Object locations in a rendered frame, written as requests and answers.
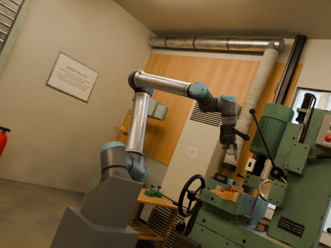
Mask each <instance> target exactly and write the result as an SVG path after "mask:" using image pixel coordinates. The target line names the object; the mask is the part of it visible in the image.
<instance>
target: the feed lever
mask: <svg viewBox="0 0 331 248"><path fill-rule="evenodd" d="M249 113H250V114H252V115H253V118H254V120H255V123H256V125H257V128H258V130H259V133H260V135H261V138H262V140H263V143H264V145H265V148H266V150H267V153H268V155H269V158H270V160H271V163H272V165H273V168H272V169H271V171H270V174H271V176H272V177H274V178H275V179H281V180H282V181H283V182H284V183H285V184H288V182H287V181H286V180H285V179H284V178H283V176H284V172H283V170H282V169H281V168H279V167H276V166H275V163H274V161H273V158H272V156H271V153H270V151H269V148H268V146H267V143H266V141H265V138H264V136H263V133H262V131H261V128H260V126H259V123H258V121H257V118H256V116H255V109H254V108H251V109H250V110H249Z"/></svg>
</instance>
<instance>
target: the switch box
mask: <svg viewBox="0 0 331 248"><path fill-rule="evenodd" d="M330 123H331V115H328V114H325V116H324V119H323V122H322V125H321V128H320V131H319V133H318V136H317V139H316V142H315V144H316V146H319V147H322V148H326V149H330V150H331V141H326V140H325V137H326V136H327V135H330V136H331V133H330V132H327V131H328V130H329V131H331V130H330V129H329V127H330V126H331V124H330ZM324 141H325V142H329V143H330V144H326V143H324Z"/></svg>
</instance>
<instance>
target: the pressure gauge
mask: <svg viewBox="0 0 331 248"><path fill-rule="evenodd" d="M185 226H186V223H185V222H183V221H182V220H179V221H178V222H177V224H176V226H175V231H177V232H179V235H182V232H183V231H184V229H185Z"/></svg>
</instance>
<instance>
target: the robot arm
mask: <svg viewBox="0 0 331 248"><path fill-rule="evenodd" d="M128 84H129V86H130V87H131V88H132V89H133V90H134V99H133V104H132V112H131V118H130V124H129V130H128V136H127V142H126V147H125V145H124V144H123V143H121V142H118V141H113V142H108V143H106V144H104V145H103V146H102V147H101V148H100V154H99V155H100V167H101V179H100V182H99V184H100V183H102V182H103V181H105V180H106V179H108V178H109V177H110V176H112V175H113V176H117V177H121V178H124V179H128V180H132V181H135V182H142V181H143V180H144V179H145V177H146V175H147V172H148V168H147V166H146V164H145V163H144V158H145V155H144V154H143V153H142V150H143V142H144V135H145V128H146V121H147V114H148V107H149V100H150V98H151V97H152V96H153V94H154V89H156V90H160V91H163V92H167V93H172V94H176V95H180V96H184V97H188V98H190V99H194V100H196V101H197V102H198V107H199V110H200V111H201V112H205V113H208V112H221V123H222V124H220V143H221V144H222V145H225V146H223V147H222V149H224V150H227V153H228V154H229V155H230V154H231V155H234V158H235V160H236V159H237V142H236V135H238V136H240V137H242V138H243V140H247V141H249V140H250V137H249V136H248V135H247V134H244V133H242V132H240V131H238V130H237V129H235V128H233V127H234V126H235V124H236V123H237V106H236V103H237V101H236V96H235V95H226V94H223V95H220V97H213V96H212V94H211V93H210V92H209V90H208V89H207V87H206V85H205V84H204V83H202V82H194V83H188V82H183V81H178V80H174V79H169V78H165V77H160V76H155V75H151V74H146V73H145V72H144V71H143V70H134V71H132V72H131V73H130V74H129V76H128ZM228 127H229V129H228Z"/></svg>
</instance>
